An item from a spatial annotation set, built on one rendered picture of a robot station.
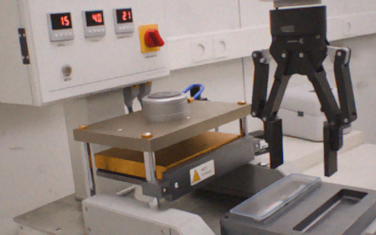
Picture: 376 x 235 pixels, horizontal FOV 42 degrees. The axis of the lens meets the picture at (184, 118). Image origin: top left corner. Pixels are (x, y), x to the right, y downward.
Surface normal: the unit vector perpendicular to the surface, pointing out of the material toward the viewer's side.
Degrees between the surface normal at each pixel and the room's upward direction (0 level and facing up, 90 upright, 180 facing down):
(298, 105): 85
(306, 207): 0
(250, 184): 90
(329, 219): 0
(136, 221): 90
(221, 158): 90
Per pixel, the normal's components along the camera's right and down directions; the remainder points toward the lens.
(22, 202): 0.66, 0.10
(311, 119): -0.81, 0.20
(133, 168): -0.64, 0.22
